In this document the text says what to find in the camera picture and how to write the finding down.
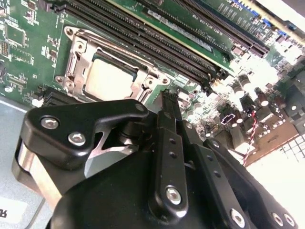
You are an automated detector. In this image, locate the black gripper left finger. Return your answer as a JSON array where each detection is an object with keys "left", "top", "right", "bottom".
[{"left": 11, "top": 89, "right": 189, "bottom": 219}]

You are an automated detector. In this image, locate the metal socket cover frame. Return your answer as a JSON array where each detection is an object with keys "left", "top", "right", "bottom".
[{"left": 64, "top": 35, "right": 168, "bottom": 102}]

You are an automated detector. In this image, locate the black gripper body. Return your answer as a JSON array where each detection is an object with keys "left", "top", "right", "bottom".
[{"left": 49, "top": 150, "right": 231, "bottom": 229}]

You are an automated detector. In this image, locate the silver CPU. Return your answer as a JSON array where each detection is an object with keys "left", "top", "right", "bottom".
[{"left": 83, "top": 56, "right": 139, "bottom": 100}]

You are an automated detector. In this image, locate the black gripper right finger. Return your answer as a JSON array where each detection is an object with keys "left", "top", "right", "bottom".
[{"left": 170, "top": 92, "right": 301, "bottom": 229}]

